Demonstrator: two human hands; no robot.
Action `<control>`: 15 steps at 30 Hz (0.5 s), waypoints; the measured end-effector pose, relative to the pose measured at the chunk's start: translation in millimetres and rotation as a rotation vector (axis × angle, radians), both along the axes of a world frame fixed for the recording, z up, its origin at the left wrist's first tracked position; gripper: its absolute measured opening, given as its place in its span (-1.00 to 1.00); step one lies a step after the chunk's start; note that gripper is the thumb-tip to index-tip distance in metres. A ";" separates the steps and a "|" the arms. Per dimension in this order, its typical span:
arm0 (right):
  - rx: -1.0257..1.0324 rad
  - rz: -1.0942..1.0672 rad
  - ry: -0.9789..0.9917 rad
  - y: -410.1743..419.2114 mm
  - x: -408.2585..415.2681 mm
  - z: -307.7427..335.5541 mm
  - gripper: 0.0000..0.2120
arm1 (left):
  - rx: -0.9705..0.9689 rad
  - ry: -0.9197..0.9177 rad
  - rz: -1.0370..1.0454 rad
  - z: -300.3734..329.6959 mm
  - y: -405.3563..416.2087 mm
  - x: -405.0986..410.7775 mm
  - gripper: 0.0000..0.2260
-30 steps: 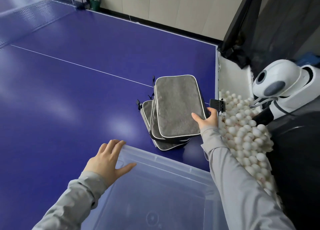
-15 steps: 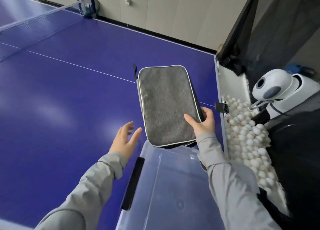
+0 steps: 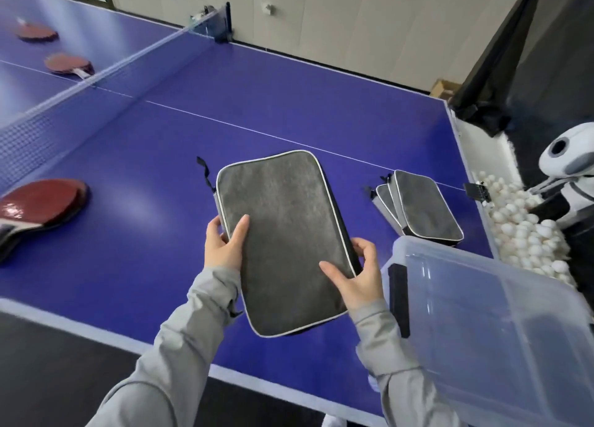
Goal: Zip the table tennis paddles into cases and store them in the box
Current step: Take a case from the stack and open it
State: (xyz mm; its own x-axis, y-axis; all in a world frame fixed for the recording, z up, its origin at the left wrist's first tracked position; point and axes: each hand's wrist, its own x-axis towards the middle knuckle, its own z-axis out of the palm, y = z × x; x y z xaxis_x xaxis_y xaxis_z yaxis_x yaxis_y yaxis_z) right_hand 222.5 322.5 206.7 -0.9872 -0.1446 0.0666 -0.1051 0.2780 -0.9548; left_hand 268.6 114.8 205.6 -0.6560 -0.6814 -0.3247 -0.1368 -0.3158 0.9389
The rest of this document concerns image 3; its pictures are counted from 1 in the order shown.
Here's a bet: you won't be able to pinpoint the person's left hand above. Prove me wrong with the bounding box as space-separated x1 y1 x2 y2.
204 214 251 272

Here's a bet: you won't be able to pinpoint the person's right hand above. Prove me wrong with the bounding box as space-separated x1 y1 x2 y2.
319 238 386 312

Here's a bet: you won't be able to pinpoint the large gray paddle case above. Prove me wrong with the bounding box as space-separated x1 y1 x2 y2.
196 149 363 339

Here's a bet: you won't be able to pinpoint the person's left forearm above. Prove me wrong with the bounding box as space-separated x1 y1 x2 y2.
85 266 245 427

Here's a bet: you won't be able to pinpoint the person's right forearm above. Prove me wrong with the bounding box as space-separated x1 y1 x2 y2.
348 299 461 427

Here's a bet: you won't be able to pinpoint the black clip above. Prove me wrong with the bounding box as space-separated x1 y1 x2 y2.
463 183 493 205

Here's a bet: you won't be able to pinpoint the clear plastic storage bin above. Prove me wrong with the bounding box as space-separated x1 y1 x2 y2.
380 235 594 427

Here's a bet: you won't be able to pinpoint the pile of white balls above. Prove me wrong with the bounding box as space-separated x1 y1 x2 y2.
471 170 579 289

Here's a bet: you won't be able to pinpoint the white ball catch tray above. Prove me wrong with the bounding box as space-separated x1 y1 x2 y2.
445 101 527 261

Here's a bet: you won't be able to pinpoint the red table tennis paddle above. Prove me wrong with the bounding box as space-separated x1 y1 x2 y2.
0 178 91 263
44 53 96 80
14 17 59 42

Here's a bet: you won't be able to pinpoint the table tennis net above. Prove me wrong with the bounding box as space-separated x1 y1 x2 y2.
0 17 217 192

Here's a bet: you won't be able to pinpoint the cardboard box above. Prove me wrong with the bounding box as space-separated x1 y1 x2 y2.
429 79 463 101

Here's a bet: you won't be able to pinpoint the white ball launcher machine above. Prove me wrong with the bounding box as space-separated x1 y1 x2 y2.
526 122 594 231

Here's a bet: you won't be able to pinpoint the black curtain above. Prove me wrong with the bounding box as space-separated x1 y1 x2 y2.
447 0 594 138

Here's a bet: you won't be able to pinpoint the black net post clamp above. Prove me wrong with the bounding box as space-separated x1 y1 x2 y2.
188 2 234 45

